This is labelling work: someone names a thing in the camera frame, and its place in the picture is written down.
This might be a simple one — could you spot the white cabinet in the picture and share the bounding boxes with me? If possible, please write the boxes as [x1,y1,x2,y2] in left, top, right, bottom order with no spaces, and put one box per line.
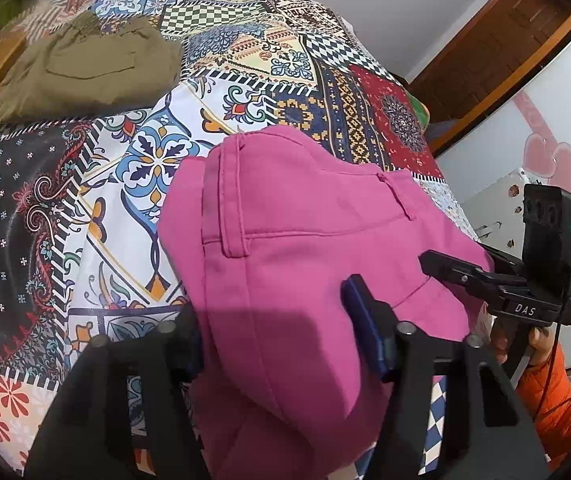
[435,22,571,361]

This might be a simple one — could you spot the wooden door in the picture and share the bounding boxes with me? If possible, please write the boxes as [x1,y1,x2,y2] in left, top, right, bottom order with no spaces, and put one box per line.
[408,0,571,153]

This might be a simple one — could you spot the patchwork patterned blanket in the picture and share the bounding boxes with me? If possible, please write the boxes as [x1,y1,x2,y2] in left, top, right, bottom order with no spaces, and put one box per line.
[0,0,481,480]

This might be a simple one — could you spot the person's right hand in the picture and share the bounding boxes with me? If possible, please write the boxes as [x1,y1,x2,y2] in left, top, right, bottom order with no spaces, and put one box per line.
[490,312,556,363]

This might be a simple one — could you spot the olive green pants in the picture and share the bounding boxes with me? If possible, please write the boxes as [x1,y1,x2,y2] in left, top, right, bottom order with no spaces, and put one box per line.
[0,12,183,123]

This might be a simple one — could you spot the white plastic box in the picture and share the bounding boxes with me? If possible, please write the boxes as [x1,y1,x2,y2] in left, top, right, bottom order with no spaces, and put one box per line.
[460,167,546,251]

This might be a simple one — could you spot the person's right forearm orange sleeve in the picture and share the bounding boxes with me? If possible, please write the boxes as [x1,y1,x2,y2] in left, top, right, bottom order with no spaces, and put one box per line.
[515,345,571,471]

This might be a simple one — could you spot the green plush cloth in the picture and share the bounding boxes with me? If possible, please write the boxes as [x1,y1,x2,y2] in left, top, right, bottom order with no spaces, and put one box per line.
[410,92,431,128]

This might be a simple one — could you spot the black cable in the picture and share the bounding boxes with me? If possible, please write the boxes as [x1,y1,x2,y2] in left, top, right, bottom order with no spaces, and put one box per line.
[533,322,571,418]

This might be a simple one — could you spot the pink pants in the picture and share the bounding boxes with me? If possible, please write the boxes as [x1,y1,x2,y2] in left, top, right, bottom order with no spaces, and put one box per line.
[158,125,496,480]

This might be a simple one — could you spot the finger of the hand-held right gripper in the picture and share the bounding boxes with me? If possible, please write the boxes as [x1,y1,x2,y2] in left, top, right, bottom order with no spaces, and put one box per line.
[478,244,523,276]
[419,250,529,306]

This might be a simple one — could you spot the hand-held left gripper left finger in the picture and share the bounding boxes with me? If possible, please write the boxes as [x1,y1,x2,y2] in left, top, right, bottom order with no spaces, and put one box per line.
[24,305,211,480]

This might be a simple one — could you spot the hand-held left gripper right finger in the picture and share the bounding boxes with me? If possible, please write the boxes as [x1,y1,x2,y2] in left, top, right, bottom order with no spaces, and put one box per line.
[341,274,551,480]

